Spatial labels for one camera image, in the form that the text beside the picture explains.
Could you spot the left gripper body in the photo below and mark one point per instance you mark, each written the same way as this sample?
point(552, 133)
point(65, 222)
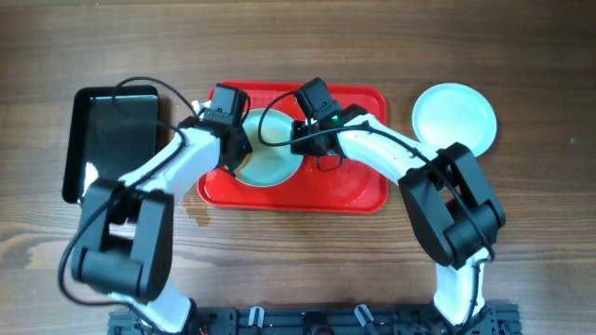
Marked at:
point(237, 152)

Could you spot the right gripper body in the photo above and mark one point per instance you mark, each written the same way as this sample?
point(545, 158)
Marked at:
point(304, 143)

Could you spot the light blue plate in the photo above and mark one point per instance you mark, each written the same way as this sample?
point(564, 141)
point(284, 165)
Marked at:
point(269, 166)
point(451, 112)

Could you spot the light blue top plate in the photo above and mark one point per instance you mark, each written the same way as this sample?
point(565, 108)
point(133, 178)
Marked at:
point(451, 112)

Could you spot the orange green scrub sponge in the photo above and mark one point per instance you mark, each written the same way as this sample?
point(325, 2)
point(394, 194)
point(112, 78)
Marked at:
point(244, 162)

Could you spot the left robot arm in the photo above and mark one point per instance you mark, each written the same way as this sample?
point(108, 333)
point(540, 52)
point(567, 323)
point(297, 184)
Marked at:
point(124, 242)

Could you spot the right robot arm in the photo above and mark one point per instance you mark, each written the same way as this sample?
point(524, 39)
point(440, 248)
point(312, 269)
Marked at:
point(452, 207)

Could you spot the red plastic serving tray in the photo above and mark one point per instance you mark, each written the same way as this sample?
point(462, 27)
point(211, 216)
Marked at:
point(351, 188)

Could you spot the black rectangular tray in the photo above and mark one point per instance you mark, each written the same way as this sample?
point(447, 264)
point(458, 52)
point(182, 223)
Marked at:
point(112, 132)

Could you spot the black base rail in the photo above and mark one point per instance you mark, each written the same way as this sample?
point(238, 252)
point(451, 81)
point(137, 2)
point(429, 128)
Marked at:
point(493, 319)

